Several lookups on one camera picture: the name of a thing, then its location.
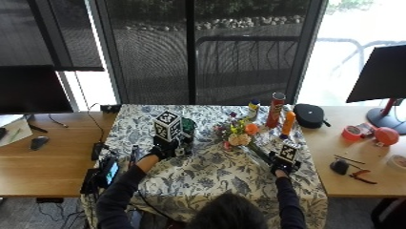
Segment the person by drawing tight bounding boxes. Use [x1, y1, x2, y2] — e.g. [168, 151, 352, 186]
[95, 136, 308, 229]

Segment red cylindrical snack can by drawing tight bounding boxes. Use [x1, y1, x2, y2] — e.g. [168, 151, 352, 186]
[265, 92, 287, 130]

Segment person's right hand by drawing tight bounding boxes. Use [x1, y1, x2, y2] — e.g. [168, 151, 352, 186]
[268, 152, 303, 177]

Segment small bottle with blue cap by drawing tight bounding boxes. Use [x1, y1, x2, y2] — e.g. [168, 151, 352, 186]
[247, 99, 261, 122]

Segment black monitor on red stand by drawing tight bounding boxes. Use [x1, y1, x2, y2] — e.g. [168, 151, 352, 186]
[345, 44, 406, 135]

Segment white paper sheet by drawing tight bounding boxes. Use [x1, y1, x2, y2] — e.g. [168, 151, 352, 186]
[0, 114, 35, 148]

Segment artificial flower bouquet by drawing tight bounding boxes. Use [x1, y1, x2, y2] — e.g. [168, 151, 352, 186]
[214, 112, 277, 166]

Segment person's left hand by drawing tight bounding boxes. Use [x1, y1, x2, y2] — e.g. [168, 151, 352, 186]
[146, 136, 194, 161]

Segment white marker cube on glove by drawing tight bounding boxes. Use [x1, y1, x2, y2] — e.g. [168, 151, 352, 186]
[277, 143, 300, 165]
[152, 110, 184, 143]

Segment orange bottle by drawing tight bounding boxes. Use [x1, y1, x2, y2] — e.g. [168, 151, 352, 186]
[281, 111, 297, 137]

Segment small black round object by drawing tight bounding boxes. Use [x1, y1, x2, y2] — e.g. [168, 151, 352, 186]
[329, 158, 351, 176]

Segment black device with lit screen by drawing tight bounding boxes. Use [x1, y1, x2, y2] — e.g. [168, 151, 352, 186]
[80, 156, 123, 195]

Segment black cable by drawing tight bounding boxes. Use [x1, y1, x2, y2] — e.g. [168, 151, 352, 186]
[74, 71, 112, 161]

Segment black zip case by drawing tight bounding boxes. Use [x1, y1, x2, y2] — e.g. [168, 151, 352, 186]
[292, 103, 333, 130]

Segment blue floral tablecloth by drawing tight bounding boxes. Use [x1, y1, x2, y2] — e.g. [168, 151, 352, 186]
[80, 104, 331, 229]

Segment black computer mouse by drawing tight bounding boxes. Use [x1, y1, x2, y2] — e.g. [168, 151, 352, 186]
[30, 135, 51, 152]

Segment orange tape roll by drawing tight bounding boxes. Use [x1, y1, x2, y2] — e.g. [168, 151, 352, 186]
[341, 125, 365, 142]

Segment small black box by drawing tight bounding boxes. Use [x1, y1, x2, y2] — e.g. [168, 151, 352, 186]
[99, 104, 123, 115]

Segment white tape roll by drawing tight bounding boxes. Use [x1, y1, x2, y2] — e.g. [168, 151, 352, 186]
[388, 154, 406, 174]

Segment red-handled pliers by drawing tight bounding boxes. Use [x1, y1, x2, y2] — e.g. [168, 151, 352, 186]
[349, 169, 379, 185]

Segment white marker cube on right glove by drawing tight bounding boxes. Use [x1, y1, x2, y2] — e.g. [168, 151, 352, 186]
[277, 143, 300, 165]

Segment white marker cube on left glove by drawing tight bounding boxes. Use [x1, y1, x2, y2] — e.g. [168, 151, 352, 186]
[152, 110, 184, 143]

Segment thin pencil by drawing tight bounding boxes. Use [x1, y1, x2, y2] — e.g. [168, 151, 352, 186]
[333, 154, 367, 165]

